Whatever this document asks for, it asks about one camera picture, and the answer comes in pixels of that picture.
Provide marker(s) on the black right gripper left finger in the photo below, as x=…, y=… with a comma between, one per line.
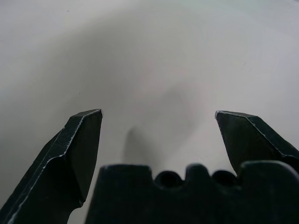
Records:
x=63, y=168

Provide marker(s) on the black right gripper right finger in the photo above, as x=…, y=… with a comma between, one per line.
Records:
x=252, y=137

